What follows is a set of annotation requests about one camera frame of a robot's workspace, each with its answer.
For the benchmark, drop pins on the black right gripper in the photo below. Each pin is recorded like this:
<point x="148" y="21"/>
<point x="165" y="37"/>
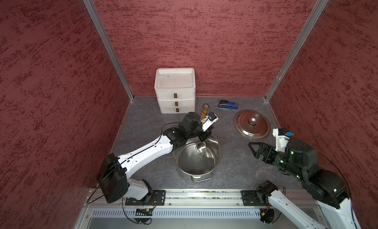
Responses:
<point x="267" y="150"/>

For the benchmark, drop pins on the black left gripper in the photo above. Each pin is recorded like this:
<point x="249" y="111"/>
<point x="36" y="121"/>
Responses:
<point x="205" y="134"/>

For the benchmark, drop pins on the long steel ladle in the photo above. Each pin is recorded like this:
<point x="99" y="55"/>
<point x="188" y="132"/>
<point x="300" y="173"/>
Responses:
<point x="201" y="146"/>

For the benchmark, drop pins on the steel pot lid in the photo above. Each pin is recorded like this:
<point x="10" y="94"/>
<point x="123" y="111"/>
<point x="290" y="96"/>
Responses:
<point x="252" y="124"/>

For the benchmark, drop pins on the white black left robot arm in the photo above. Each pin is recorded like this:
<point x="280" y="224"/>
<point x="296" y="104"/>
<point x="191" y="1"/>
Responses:
<point x="115" y="174"/>

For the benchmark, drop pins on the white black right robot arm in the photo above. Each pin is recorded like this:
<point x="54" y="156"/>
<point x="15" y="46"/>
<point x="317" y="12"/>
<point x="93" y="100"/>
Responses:
<point x="330" y="191"/>

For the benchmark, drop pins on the stainless steel stock pot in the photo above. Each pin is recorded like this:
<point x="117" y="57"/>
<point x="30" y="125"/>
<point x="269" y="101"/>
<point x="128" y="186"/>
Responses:
<point x="197" y="167"/>

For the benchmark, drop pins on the blue black stapler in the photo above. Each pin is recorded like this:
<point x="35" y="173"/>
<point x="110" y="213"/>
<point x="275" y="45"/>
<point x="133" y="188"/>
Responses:
<point x="227" y="105"/>

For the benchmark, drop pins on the white three-drawer storage box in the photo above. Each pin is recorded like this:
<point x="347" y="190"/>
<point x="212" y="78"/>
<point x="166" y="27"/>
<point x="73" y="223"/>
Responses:
<point x="175" y="90"/>

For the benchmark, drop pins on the white perforated vent strip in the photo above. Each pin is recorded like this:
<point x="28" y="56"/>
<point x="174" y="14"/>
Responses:
<point x="179" y="213"/>

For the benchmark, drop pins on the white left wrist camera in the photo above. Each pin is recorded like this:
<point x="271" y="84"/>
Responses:
<point x="208" y="121"/>

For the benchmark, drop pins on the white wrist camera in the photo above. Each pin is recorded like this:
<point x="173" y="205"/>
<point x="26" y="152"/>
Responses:
<point x="282" y="137"/>
<point x="208" y="121"/>

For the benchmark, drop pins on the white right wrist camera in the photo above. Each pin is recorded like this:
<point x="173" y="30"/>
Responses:
<point x="282" y="137"/>

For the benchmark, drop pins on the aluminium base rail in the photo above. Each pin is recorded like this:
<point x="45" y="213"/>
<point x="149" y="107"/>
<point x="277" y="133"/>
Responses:
<point x="173" y="198"/>

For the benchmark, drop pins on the right aluminium corner post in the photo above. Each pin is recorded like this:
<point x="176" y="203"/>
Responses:
<point x="300" y="40"/>

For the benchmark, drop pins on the aluminium corner post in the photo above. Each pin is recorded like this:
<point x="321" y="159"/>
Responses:
<point x="300" y="40"/>
<point x="90" y="7"/>

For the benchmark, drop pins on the left aluminium corner post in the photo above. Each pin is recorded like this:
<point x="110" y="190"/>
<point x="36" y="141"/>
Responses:
<point x="90" y="7"/>

